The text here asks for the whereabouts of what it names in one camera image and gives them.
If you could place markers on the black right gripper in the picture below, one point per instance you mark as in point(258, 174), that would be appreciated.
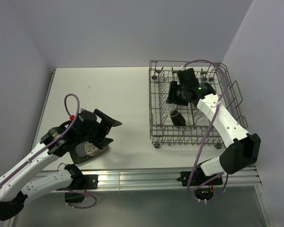
point(172, 98)

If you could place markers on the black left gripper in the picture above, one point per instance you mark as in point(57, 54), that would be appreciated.
point(101, 141)

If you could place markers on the clear drinking glass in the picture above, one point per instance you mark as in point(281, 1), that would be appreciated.
point(167, 109)

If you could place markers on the dark brown mug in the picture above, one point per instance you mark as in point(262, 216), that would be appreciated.
point(177, 119)

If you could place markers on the black square floral plate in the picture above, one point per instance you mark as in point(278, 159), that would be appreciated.
point(85, 152)

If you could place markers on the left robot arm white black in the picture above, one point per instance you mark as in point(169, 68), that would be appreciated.
point(17, 187)

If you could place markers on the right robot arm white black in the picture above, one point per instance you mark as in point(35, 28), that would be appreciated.
point(242, 148)

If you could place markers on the grey wire dish rack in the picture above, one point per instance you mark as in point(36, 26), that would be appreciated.
point(162, 130)

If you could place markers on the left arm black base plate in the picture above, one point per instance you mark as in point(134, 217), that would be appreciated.
point(77, 190)

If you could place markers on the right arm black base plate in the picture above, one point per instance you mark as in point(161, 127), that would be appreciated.
point(198, 178)

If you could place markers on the aluminium rail frame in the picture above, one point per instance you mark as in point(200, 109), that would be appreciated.
point(137, 183)

